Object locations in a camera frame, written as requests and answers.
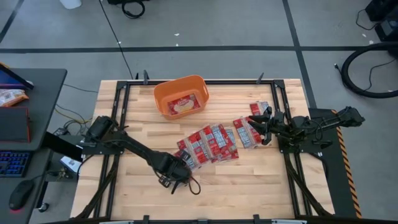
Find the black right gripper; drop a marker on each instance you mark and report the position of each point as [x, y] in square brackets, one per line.
[278, 127]

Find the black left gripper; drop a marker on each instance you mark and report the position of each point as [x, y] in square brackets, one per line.
[172, 168]

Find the red popcorn bag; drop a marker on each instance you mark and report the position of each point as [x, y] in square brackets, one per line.
[194, 146]
[224, 147]
[245, 137]
[183, 104]
[232, 135]
[209, 141]
[193, 163]
[256, 108]

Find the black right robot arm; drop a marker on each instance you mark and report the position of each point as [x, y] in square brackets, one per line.
[311, 124]

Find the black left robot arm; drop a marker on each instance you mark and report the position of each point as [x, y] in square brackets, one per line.
[136, 147]

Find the orange plastic basket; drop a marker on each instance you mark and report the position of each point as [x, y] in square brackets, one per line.
[161, 93]

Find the black hazard-striped platform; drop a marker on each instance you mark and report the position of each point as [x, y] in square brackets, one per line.
[334, 174]

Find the white box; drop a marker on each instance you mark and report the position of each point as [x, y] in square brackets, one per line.
[70, 163]

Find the black support beam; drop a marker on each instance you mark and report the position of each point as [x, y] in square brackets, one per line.
[62, 145]

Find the black power strip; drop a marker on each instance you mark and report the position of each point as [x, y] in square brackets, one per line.
[60, 131]

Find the black caster wheel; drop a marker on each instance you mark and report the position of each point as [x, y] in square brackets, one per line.
[43, 207]

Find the black office desk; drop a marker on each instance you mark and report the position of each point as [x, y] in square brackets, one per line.
[46, 93]

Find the black equipment case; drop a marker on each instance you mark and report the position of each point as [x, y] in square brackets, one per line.
[387, 28]

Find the black computer mouse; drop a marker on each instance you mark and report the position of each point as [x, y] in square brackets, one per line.
[20, 194]

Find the backlit black keyboard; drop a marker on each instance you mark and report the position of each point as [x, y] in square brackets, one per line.
[14, 163]

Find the orange snack bag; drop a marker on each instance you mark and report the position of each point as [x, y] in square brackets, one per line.
[11, 96]

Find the laptop with lit screen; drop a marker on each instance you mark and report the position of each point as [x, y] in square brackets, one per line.
[12, 80]

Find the white plastic bin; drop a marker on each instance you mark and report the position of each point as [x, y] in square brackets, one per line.
[71, 3]

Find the black aluminium table frame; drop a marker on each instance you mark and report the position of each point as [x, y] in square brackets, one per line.
[236, 82]

